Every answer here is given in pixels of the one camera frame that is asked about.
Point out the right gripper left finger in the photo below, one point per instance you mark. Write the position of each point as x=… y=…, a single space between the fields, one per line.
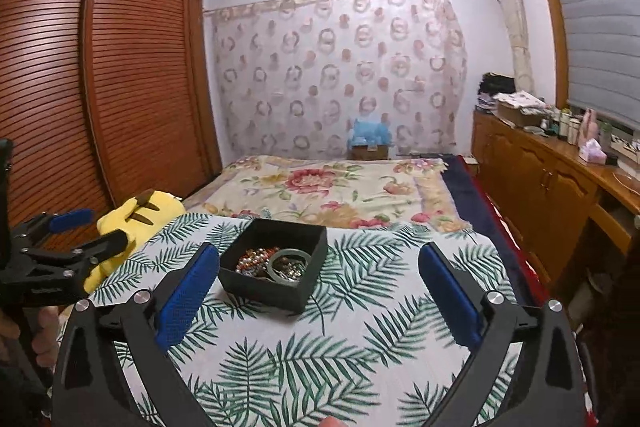
x=91 y=389

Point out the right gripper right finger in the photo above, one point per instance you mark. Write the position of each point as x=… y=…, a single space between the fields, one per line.
x=546 y=389

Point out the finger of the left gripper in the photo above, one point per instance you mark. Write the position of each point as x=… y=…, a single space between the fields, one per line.
x=63 y=222
x=105 y=247

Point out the pale green jade bangle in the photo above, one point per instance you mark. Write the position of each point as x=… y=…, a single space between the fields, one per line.
x=288 y=266

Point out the black jewelry box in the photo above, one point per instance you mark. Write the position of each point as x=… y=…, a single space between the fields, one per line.
x=243 y=266

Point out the left hand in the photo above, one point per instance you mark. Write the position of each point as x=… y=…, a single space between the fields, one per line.
x=44 y=342

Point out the yellow Pikachu plush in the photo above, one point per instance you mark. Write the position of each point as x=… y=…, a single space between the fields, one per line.
x=140 y=217

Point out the wooden slatted wardrobe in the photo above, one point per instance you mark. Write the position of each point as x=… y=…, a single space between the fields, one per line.
x=103 y=100

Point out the wooden dresser cabinet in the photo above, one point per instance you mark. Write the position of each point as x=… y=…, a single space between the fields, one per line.
x=571 y=219

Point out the palm leaf print cloth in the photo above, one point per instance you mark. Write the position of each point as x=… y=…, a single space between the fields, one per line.
x=370 y=348

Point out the dark blue blanket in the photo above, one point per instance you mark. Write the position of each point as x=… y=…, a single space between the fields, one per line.
x=473 y=206

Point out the floral bed sheet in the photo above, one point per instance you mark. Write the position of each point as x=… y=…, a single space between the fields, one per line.
x=337 y=193

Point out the pink tissue box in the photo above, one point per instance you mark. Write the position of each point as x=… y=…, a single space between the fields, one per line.
x=591 y=152

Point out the circle patterned curtain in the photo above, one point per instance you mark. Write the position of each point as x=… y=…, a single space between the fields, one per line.
x=297 y=77

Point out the brown cardboard box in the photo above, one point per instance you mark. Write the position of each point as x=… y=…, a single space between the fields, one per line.
x=368 y=152

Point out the blue plush toy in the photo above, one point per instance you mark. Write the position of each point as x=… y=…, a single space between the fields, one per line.
x=369 y=133

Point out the stack of folded clothes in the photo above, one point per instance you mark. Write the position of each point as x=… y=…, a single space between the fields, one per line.
x=491 y=85

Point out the grey window blind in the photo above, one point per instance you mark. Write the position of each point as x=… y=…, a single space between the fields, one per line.
x=602 y=39

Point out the beige side curtain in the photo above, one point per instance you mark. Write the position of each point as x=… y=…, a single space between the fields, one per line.
x=515 y=19

